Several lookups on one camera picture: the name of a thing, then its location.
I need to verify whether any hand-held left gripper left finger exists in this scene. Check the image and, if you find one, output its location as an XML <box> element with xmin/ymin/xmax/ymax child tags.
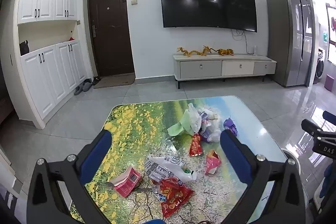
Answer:
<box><xmin>26</xmin><ymin>130</ymin><xmax>113</xmax><ymax>224</ymax></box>

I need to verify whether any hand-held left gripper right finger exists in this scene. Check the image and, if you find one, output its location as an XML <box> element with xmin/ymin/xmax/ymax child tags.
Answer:
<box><xmin>219</xmin><ymin>129</ymin><xmax>310</xmax><ymax>224</ymax></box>

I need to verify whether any white trash bin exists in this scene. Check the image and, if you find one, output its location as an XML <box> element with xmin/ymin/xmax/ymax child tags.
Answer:
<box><xmin>280</xmin><ymin>148</ymin><xmax>300</xmax><ymax>163</ymax></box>

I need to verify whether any small red packet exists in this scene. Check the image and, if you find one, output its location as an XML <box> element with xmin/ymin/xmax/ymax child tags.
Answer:
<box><xmin>189</xmin><ymin>133</ymin><xmax>204</xmax><ymax>157</ymax></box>

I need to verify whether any pink snack packet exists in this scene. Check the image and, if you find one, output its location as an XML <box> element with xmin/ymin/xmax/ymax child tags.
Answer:
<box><xmin>205</xmin><ymin>149</ymin><xmax>220</xmax><ymax>176</ymax></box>

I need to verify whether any white purple crumpled wrapper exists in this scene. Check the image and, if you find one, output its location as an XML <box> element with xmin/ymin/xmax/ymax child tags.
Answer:
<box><xmin>198</xmin><ymin>107</ymin><xmax>222</xmax><ymax>143</ymax></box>

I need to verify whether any pink carton box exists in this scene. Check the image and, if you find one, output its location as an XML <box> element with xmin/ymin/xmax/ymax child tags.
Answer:
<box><xmin>107</xmin><ymin>166</ymin><xmax>143</xmax><ymax>198</ymax></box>

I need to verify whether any washing machine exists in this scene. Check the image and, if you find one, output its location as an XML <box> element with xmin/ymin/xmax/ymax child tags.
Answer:
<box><xmin>314</xmin><ymin>48</ymin><xmax>327</xmax><ymax>85</ymax></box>

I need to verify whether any white crumpled paper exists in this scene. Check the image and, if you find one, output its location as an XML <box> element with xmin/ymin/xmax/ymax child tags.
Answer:
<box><xmin>188</xmin><ymin>103</ymin><xmax>202</xmax><ymax>134</ymax></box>

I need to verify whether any green plastic bag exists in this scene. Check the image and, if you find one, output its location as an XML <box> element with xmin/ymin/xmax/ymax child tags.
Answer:
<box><xmin>167</xmin><ymin>109</ymin><xmax>196</xmax><ymax>136</ymax></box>

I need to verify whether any window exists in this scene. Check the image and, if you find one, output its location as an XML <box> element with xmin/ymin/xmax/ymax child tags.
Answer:
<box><xmin>325</xmin><ymin>4</ymin><xmax>336</xmax><ymax>67</ymax></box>

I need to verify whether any large red snack packet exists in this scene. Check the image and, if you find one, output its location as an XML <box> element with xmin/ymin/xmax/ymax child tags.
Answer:
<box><xmin>151</xmin><ymin>177</ymin><xmax>195</xmax><ymax>219</ymax></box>

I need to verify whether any clear blue printed wrapper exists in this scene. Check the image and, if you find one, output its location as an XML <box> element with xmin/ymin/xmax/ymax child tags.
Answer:
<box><xmin>152</xmin><ymin>182</ymin><xmax>168</xmax><ymax>203</ymax></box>

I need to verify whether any brown doormat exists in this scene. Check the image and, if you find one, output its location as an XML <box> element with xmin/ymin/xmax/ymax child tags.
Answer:
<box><xmin>93</xmin><ymin>75</ymin><xmax>135</xmax><ymax>89</ymax></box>

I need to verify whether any grey refrigerator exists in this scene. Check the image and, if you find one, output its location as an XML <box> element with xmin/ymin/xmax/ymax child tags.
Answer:
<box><xmin>266</xmin><ymin>0</ymin><xmax>315</xmax><ymax>87</ymax></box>

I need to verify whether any white cabinet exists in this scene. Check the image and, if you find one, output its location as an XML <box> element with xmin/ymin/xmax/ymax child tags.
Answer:
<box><xmin>7</xmin><ymin>0</ymin><xmax>88</xmax><ymax>130</ymax></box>

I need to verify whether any grey white television stand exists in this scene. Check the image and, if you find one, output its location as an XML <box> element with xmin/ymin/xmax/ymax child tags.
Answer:
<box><xmin>173</xmin><ymin>52</ymin><xmax>277</xmax><ymax>89</ymax></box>

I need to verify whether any dark brown door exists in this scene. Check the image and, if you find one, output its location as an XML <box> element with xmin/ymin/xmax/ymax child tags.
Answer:
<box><xmin>87</xmin><ymin>0</ymin><xmax>135</xmax><ymax>77</ymax></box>

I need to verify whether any black bag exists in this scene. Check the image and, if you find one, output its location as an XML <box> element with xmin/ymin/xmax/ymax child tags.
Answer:
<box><xmin>19</xmin><ymin>40</ymin><xmax>30</xmax><ymax>56</ymax></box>

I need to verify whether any television cable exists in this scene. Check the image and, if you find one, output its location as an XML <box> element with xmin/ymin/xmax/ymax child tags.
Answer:
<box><xmin>231</xmin><ymin>29</ymin><xmax>248</xmax><ymax>54</ymax></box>

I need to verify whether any black wall television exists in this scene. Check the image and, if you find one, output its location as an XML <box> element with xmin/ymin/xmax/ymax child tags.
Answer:
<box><xmin>159</xmin><ymin>0</ymin><xmax>258</xmax><ymax>33</ymax></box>

